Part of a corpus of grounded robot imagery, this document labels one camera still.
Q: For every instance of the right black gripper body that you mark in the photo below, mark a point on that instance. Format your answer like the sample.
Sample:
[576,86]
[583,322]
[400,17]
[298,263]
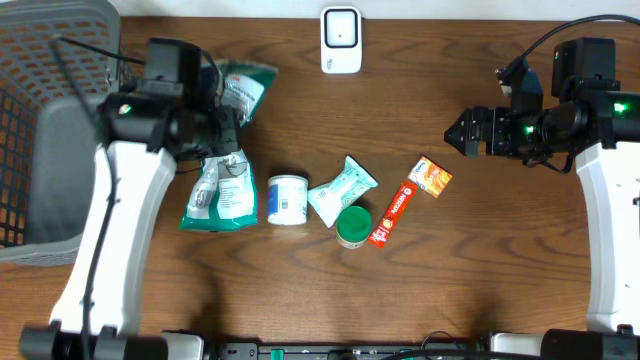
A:
[515,136]

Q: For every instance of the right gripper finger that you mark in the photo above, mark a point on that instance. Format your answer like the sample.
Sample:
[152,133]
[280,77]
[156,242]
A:
[465,126]
[466,147]

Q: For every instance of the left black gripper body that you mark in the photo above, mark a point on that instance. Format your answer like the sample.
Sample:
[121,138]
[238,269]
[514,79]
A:
[222,130]

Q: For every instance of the orange white small packet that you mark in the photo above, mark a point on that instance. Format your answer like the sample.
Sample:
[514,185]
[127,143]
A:
[429,176]

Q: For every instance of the green white instruction package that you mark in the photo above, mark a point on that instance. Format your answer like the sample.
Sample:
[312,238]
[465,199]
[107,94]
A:
[224,198]

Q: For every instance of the white plastic bottle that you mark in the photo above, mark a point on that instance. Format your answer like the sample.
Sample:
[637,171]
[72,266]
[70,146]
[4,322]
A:
[287,200]

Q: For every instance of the red Nescafe stick sachet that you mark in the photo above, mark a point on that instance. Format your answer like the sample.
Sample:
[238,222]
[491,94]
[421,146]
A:
[381,233]

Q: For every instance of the teal wet wipes pack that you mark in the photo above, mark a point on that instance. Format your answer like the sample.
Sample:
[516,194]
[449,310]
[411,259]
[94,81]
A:
[330,199]

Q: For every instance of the green lid small jar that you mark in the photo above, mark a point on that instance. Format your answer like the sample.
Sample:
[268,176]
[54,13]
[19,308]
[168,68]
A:
[353,227]

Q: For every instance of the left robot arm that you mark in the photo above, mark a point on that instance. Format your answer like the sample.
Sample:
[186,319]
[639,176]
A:
[97,316]

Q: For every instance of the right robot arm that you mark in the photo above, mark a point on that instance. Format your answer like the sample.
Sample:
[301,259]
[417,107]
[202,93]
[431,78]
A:
[596,126]

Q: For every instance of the white barcode scanner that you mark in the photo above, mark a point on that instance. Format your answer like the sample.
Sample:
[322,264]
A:
[341,40]

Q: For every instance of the grey plastic mesh basket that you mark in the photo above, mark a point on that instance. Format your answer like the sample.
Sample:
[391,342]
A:
[49,50]

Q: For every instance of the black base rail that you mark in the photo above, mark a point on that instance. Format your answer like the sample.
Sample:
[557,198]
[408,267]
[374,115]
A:
[254,351]

